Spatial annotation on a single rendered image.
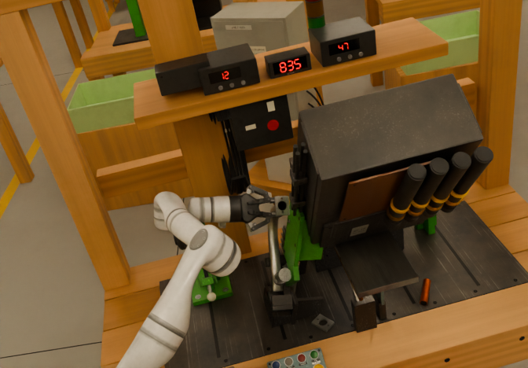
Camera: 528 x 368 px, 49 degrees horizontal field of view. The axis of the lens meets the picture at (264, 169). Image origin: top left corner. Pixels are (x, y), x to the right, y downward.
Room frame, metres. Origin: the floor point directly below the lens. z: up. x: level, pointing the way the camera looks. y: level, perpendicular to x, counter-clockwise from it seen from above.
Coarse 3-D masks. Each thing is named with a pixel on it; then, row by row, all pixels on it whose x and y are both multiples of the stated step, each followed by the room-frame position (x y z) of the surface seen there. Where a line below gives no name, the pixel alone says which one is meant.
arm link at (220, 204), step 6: (216, 198) 1.31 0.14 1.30; (222, 198) 1.31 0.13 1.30; (228, 198) 1.31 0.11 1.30; (216, 204) 1.29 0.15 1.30; (222, 204) 1.29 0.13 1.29; (228, 204) 1.29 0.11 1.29; (216, 210) 1.28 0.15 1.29; (222, 210) 1.28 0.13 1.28; (228, 210) 1.28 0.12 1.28; (216, 216) 1.27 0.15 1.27; (222, 216) 1.27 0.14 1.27; (228, 216) 1.27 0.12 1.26; (216, 222) 1.28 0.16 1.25; (222, 222) 1.28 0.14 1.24; (228, 222) 1.28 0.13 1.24
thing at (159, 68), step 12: (180, 60) 1.53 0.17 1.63; (192, 60) 1.51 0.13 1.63; (204, 60) 1.50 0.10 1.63; (156, 72) 1.48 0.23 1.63; (168, 72) 1.48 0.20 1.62; (180, 72) 1.48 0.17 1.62; (192, 72) 1.48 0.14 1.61; (168, 84) 1.48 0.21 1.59; (180, 84) 1.48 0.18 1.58; (192, 84) 1.48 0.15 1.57
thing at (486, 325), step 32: (512, 288) 1.15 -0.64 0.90; (416, 320) 1.10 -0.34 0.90; (448, 320) 1.08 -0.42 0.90; (480, 320) 1.06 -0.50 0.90; (512, 320) 1.04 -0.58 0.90; (288, 352) 1.08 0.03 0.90; (352, 352) 1.04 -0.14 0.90; (384, 352) 1.02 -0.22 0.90; (416, 352) 1.00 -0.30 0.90; (448, 352) 0.99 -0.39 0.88; (480, 352) 1.00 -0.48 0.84; (512, 352) 1.01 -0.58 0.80
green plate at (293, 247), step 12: (288, 216) 1.30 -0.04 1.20; (300, 216) 1.20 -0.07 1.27; (288, 228) 1.28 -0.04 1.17; (300, 228) 1.19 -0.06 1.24; (288, 240) 1.27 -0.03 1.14; (300, 240) 1.19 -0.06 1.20; (288, 252) 1.25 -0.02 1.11; (300, 252) 1.20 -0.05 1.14; (312, 252) 1.21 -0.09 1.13; (288, 264) 1.23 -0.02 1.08
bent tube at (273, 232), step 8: (280, 200) 1.32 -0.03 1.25; (288, 200) 1.32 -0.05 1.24; (272, 208) 1.35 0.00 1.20; (280, 208) 1.36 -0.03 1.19; (288, 208) 1.30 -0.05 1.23; (272, 224) 1.36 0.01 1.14; (272, 232) 1.35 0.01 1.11; (272, 240) 1.34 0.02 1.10; (272, 248) 1.32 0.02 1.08; (272, 256) 1.30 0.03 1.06; (272, 264) 1.29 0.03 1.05; (272, 272) 1.27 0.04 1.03; (272, 280) 1.25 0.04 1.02; (280, 288) 1.23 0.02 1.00
